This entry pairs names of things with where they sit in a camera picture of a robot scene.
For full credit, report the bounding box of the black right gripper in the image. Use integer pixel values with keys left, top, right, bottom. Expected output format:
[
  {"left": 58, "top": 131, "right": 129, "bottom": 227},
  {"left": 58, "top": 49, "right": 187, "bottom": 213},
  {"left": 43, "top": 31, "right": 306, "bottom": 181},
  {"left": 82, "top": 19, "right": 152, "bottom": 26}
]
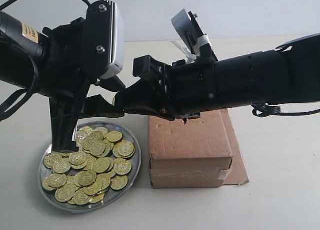
[{"left": 113, "top": 55, "right": 218, "bottom": 121}]

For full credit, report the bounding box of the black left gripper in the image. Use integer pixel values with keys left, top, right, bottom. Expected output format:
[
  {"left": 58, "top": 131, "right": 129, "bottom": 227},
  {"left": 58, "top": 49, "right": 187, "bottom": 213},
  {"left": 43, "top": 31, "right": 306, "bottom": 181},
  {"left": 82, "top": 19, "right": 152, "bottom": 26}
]
[{"left": 42, "top": 17, "right": 125, "bottom": 151}]

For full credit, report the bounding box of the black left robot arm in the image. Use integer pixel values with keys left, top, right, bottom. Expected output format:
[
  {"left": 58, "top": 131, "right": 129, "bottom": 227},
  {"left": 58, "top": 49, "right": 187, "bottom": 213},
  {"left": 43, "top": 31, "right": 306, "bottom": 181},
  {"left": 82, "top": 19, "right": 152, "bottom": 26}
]
[{"left": 0, "top": 6, "right": 125, "bottom": 153}]

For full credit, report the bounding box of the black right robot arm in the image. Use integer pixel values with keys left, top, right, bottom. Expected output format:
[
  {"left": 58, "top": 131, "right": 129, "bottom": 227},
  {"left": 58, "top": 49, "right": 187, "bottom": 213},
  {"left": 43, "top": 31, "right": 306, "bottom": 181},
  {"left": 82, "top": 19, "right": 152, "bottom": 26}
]
[{"left": 114, "top": 34, "right": 320, "bottom": 121}]

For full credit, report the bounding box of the cardboard box with slot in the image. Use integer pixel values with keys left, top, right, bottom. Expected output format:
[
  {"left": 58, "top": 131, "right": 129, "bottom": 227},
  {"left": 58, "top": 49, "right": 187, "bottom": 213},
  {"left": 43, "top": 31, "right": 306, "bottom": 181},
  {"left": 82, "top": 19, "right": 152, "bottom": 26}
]
[{"left": 148, "top": 110, "right": 233, "bottom": 188}]

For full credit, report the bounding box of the gold dollar coin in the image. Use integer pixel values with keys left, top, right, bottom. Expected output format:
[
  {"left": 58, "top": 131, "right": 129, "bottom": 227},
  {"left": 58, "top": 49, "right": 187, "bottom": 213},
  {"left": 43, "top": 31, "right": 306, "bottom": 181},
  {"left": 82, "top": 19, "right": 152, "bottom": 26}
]
[
  {"left": 117, "top": 141, "right": 135, "bottom": 158},
  {"left": 68, "top": 151, "right": 87, "bottom": 165},
  {"left": 113, "top": 158, "right": 132, "bottom": 175},
  {"left": 110, "top": 175, "right": 129, "bottom": 191},
  {"left": 106, "top": 131, "right": 123, "bottom": 142}
]

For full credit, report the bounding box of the round silver metal plate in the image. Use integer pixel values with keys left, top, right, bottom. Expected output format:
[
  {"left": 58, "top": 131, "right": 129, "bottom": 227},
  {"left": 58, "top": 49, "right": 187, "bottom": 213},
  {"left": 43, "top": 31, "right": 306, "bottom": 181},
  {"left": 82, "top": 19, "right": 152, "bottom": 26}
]
[{"left": 38, "top": 119, "right": 142, "bottom": 213}]

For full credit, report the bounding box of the flat brown cardboard sheet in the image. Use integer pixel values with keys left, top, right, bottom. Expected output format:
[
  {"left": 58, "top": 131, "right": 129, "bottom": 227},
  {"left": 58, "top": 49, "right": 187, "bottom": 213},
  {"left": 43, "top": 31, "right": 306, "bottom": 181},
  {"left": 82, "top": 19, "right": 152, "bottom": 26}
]
[{"left": 223, "top": 129, "right": 250, "bottom": 185}]

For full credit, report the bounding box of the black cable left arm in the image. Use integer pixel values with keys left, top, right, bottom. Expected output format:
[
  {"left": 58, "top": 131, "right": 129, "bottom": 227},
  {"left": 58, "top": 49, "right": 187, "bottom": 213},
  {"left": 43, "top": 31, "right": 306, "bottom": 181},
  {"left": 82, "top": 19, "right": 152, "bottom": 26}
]
[{"left": 0, "top": 0, "right": 91, "bottom": 121}]

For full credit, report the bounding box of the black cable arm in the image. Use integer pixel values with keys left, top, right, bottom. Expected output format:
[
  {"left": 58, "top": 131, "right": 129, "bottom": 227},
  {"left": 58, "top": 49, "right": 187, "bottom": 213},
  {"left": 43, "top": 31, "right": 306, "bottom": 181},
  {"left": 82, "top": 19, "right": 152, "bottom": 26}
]
[
  {"left": 0, "top": 0, "right": 91, "bottom": 121},
  {"left": 251, "top": 104, "right": 320, "bottom": 118}
]

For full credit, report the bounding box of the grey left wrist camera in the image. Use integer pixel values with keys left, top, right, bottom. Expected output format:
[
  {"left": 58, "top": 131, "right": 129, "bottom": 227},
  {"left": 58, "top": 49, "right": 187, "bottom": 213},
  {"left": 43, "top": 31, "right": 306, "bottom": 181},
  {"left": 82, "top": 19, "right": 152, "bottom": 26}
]
[{"left": 80, "top": 0, "right": 125, "bottom": 79}]

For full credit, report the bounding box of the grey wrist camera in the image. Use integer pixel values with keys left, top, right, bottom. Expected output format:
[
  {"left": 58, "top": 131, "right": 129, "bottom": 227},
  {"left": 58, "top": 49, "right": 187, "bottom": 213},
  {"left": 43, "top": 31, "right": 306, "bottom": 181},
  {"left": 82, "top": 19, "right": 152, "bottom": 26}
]
[
  {"left": 171, "top": 9, "right": 214, "bottom": 61},
  {"left": 80, "top": 0, "right": 125, "bottom": 79}
]

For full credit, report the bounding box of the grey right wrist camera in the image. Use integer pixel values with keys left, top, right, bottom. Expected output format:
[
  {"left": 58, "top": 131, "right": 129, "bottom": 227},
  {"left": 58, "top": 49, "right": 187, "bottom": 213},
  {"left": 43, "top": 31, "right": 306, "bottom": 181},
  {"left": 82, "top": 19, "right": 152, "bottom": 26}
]
[{"left": 171, "top": 9, "right": 214, "bottom": 61}]

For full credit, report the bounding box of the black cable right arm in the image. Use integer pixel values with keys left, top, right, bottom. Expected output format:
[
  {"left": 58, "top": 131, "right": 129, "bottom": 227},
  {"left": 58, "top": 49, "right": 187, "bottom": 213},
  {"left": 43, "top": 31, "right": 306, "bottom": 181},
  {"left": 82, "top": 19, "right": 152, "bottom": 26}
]
[{"left": 251, "top": 104, "right": 320, "bottom": 118}]

